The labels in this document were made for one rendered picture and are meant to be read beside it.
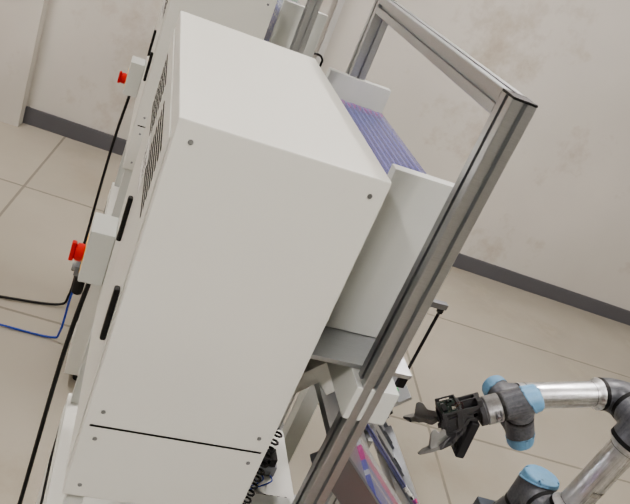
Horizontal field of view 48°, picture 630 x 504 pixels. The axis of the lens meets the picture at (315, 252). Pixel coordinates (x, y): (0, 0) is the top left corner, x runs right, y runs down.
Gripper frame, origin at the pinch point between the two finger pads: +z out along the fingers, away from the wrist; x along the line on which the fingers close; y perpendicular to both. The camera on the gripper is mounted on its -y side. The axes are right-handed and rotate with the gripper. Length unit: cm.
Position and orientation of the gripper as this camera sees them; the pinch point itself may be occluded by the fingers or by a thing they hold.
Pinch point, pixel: (410, 437)
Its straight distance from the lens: 191.0
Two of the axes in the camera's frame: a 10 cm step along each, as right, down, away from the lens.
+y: -2.0, -8.9, -4.2
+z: -9.7, 2.4, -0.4
